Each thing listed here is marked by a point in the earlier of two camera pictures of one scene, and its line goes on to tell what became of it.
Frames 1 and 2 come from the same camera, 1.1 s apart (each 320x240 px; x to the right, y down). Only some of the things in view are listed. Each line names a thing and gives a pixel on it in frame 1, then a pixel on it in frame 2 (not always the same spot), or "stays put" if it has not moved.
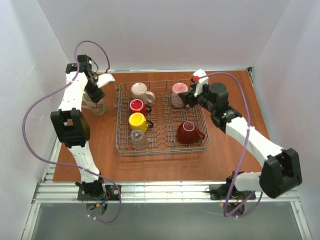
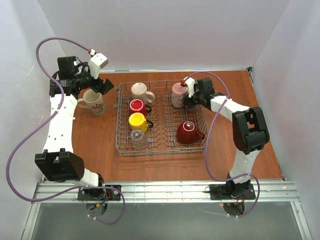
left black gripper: [95, 92] → [100, 85]
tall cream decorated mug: [98, 108] stays put
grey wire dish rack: [151, 119] stays put
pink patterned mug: [177, 88] stays put
